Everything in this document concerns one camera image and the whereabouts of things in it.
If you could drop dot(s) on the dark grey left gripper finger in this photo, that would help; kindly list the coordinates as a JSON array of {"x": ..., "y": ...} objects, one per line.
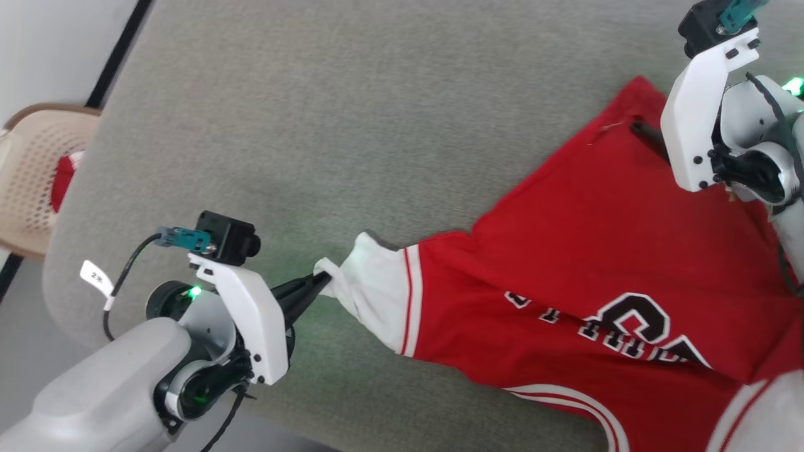
[
  {"x": 304, "y": 309},
  {"x": 301, "y": 285}
]

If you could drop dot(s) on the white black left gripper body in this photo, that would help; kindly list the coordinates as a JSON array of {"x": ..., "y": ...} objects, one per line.
[{"x": 257, "y": 320}]

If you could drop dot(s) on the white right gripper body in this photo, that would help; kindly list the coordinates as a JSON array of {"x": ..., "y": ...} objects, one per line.
[{"x": 691, "y": 125}]

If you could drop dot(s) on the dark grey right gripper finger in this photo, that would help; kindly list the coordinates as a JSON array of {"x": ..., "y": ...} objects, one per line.
[{"x": 650, "y": 139}]

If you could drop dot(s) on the red white basketball jersey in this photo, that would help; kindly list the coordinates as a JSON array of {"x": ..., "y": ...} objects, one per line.
[{"x": 565, "y": 251}]

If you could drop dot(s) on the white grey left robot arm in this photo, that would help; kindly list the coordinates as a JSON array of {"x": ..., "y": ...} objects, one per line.
[{"x": 94, "y": 389}]

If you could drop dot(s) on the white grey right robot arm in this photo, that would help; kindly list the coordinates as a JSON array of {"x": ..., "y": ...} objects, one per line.
[{"x": 741, "y": 113}]

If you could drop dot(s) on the grey fabric sofa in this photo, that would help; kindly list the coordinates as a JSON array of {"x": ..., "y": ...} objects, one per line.
[{"x": 377, "y": 125}]

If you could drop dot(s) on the red white garment in basket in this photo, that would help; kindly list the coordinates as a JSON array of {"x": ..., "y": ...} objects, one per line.
[{"x": 63, "y": 182}]

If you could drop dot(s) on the beige plastic laundry basket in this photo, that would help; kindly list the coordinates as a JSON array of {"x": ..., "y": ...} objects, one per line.
[{"x": 31, "y": 176}]

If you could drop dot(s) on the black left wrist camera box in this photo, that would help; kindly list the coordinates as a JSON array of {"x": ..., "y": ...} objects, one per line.
[{"x": 226, "y": 235}]

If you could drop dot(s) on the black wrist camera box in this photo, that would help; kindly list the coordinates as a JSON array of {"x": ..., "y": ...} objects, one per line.
[
  {"x": 226, "y": 235},
  {"x": 700, "y": 28}
]

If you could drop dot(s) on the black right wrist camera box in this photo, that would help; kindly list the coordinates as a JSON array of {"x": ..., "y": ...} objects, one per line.
[{"x": 700, "y": 28}]

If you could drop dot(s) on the teal left camera plug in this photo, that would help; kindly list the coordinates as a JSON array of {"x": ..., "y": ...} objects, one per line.
[{"x": 188, "y": 239}]

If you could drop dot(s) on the teal camera plug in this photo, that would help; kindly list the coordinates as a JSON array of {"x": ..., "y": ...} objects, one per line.
[
  {"x": 188, "y": 239},
  {"x": 738, "y": 14}
]

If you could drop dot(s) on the teal right camera plug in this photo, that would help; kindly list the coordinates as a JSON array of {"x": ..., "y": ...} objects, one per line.
[{"x": 738, "y": 14}]

